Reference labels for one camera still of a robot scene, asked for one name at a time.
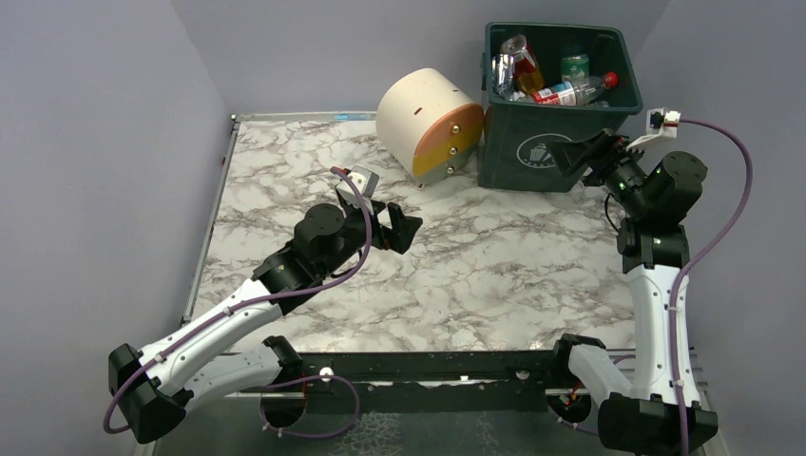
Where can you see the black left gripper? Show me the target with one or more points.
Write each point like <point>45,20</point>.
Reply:
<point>378,222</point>

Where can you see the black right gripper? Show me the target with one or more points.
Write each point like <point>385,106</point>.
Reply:
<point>601,163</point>

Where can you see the clear bottle red label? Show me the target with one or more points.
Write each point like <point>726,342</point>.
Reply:
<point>576,92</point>

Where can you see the red label amber tea bottle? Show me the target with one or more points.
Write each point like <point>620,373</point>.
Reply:
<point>527,73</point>

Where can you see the green tinted water bottle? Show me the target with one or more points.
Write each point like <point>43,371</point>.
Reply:
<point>574,67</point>

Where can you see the cream orange yellow drawer unit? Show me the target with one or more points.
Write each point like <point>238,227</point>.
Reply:
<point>429,125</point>

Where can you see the crushed clear bottle pink label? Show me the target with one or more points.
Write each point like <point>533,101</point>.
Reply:
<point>502,76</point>

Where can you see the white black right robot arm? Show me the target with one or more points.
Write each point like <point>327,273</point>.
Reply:
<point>657,410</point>

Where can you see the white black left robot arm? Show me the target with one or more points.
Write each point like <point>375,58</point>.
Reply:
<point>154,387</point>

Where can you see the dark green plastic bin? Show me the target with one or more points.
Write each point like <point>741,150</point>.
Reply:
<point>514,155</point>

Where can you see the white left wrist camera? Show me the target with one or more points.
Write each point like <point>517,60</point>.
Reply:
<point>364,179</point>

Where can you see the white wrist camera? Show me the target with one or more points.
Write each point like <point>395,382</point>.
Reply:
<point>661,127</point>
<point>364,179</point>

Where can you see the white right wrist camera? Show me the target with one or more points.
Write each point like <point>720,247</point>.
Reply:
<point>661,127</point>

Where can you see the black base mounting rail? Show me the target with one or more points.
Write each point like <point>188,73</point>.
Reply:
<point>427,382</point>

